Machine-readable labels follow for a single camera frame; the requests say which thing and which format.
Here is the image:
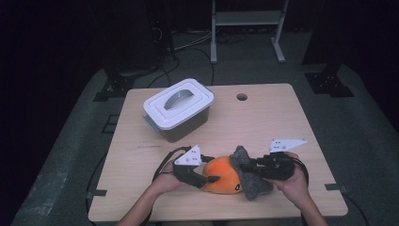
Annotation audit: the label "orange plush toy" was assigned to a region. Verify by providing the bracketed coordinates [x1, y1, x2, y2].
[201, 155, 245, 195]

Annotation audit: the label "black floor cable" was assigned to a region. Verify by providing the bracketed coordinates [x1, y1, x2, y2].
[146, 46, 216, 89]

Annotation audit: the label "hand-held gripper cable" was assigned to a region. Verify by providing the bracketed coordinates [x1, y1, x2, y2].
[291, 156, 311, 186]
[152, 145, 193, 184]

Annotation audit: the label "black tape square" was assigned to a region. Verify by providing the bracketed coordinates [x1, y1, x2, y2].
[101, 114, 120, 135]

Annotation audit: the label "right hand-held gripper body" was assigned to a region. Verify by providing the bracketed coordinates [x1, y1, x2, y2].
[250, 137, 309, 182]

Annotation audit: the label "white floor cables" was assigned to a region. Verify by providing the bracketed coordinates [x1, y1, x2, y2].
[173, 29, 215, 52]

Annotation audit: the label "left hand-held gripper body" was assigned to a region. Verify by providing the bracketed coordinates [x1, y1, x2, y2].
[172, 144, 209, 189]

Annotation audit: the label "grey fuzzy cloth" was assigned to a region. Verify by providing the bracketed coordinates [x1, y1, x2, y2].
[230, 145, 274, 202]

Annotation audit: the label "white metal stand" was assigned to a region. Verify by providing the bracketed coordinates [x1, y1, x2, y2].
[210, 0, 291, 65]

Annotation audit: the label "black stand with crossed feet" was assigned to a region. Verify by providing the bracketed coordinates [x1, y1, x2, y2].
[92, 59, 159, 103]

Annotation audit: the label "brown transparent storage box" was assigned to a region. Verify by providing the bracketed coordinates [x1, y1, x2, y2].
[144, 105, 211, 144]

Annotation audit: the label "person's left hand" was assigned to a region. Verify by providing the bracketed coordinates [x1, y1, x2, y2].
[152, 159, 189, 194]

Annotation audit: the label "black stand base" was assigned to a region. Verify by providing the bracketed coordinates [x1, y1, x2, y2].
[303, 61, 356, 99]

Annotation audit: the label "left hand-held gripper cable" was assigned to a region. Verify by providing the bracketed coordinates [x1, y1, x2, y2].
[152, 145, 193, 184]

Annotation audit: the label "black cable beside table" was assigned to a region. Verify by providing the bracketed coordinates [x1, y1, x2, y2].
[85, 152, 108, 226]

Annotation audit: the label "right hand-held gripper cable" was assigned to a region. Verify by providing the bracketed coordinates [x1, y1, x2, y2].
[291, 156, 311, 186]

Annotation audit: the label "person's right hand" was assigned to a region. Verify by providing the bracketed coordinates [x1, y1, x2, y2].
[271, 152, 311, 205]

